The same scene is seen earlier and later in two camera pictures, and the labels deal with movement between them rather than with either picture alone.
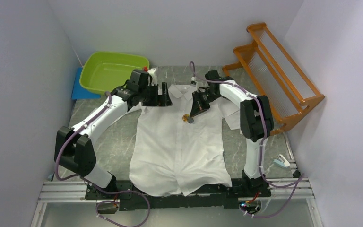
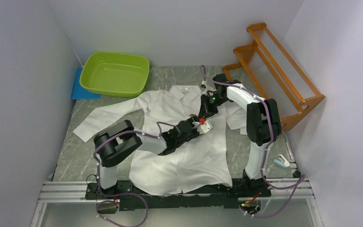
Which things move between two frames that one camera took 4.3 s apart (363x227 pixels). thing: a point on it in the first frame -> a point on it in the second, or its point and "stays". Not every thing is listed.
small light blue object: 281,161 stays
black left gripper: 160,100 -> 192,119
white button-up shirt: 176,153 stays
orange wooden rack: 286,94 stays
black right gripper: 198,106 -> 206,110
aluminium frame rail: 281,189 stays
